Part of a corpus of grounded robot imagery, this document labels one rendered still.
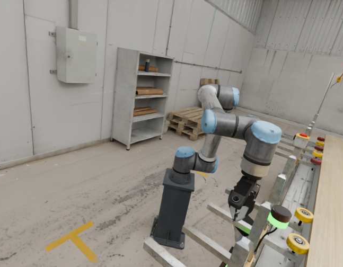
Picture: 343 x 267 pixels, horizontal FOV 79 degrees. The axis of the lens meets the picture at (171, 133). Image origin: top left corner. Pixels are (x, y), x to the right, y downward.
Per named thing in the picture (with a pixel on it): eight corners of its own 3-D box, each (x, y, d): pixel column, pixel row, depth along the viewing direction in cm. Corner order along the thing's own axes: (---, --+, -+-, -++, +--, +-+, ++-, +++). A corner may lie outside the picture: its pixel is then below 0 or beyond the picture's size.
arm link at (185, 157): (173, 161, 178) (176, 143, 172) (192, 165, 178) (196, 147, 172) (172, 170, 164) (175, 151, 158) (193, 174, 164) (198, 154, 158)
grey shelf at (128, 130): (110, 141, 362) (117, 46, 310) (145, 132, 433) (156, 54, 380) (127, 150, 339) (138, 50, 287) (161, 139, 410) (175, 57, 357)
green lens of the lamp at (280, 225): (266, 221, 69) (268, 216, 69) (270, 213, 74) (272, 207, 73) (285, 231, 66) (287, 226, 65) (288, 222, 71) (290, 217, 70)
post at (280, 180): (246, 255, 106) (278, 174, 89) (248, 250, 108) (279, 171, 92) (252, 259, 104) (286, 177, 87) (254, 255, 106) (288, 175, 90)
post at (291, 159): (260, 226, 124) (289, 155, 108) (262, 223, 127) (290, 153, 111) (266, 229, 122) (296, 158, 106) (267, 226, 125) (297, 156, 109)
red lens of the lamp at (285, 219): (268, 215, 69) (270, 210, 68) (272, 207, 73) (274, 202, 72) (288, 225, 65) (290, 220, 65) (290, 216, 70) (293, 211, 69)
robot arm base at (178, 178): (167, 181, 166) (169, 171, 163) (169, 170, 184) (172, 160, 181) (190, 186, 165) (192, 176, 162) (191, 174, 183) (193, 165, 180)
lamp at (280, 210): (251, 256, 75) (270, 209, 68) (255, 247, 80) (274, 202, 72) (267, 267, 72) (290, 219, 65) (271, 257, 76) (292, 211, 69)
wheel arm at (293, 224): (223, 194, 131) (225, 188, 130) (226, 192, 134) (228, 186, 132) (300, 234, 108) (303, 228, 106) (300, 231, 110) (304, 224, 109)
